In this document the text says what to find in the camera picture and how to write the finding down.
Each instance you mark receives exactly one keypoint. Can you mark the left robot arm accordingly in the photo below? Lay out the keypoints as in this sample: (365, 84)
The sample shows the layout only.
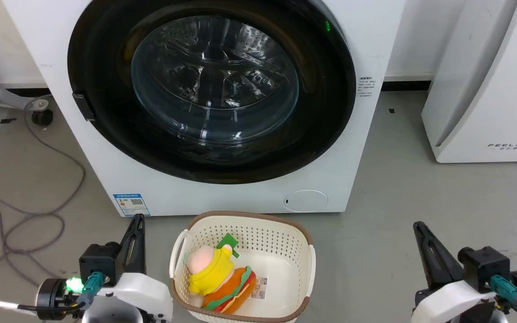
(54, 296)

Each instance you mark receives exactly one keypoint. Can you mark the round white filter cover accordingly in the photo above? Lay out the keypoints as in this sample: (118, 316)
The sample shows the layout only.
(305, 201)

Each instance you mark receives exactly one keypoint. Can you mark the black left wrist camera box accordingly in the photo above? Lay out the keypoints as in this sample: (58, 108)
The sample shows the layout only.
(101, 262)

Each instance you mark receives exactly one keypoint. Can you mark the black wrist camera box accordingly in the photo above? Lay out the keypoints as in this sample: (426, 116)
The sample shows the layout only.
(485, 267)
(101, 262)

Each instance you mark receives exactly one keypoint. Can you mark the white barcode label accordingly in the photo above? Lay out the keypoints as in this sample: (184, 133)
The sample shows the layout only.
(259, 288)

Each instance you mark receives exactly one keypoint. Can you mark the pink doll yellow hoodie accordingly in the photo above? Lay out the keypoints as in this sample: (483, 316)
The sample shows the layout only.
(213, 271)

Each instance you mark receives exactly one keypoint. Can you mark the white air purifier appliance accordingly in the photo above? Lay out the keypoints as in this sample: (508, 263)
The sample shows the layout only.
(487, 89)

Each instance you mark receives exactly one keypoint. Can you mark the small printed text sticker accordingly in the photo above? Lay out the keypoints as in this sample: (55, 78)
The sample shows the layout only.
(366, 86)

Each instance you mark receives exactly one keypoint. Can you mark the white laundry basket brown rim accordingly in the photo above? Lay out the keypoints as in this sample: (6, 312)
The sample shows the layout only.
(281, 264)

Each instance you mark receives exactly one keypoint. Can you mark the blue energy label sticker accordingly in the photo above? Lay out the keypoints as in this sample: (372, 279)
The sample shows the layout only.
(131, 205)

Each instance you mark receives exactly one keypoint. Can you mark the black round foot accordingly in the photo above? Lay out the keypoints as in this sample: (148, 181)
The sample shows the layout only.
(42, 117)

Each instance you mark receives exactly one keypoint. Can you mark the white front-load washing machine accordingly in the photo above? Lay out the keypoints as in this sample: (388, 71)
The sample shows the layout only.
(222, 197)

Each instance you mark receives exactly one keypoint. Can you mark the black round glass washer door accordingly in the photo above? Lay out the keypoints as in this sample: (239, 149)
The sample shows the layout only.
(101, 116)

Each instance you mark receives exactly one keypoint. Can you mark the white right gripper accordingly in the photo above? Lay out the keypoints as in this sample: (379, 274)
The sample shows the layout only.
(447, 303)

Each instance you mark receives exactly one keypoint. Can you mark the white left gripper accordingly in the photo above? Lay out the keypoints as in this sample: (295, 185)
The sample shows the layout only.
(144, 294)

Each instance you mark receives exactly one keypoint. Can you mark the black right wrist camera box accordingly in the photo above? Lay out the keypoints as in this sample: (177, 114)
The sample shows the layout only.
(485, 267)

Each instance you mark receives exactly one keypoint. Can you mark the burger plush toy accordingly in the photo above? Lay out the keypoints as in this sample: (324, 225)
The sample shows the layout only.
(234, 289)

